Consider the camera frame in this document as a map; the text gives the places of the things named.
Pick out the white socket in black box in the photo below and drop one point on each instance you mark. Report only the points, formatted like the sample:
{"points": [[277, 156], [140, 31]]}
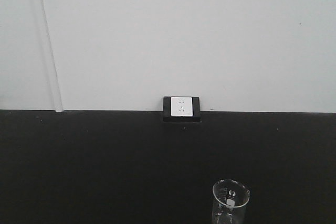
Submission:
{"points": [[181, 109]]}

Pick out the clear glass beaker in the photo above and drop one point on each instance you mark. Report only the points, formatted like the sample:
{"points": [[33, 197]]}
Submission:
{"points": [[230, 199]]}

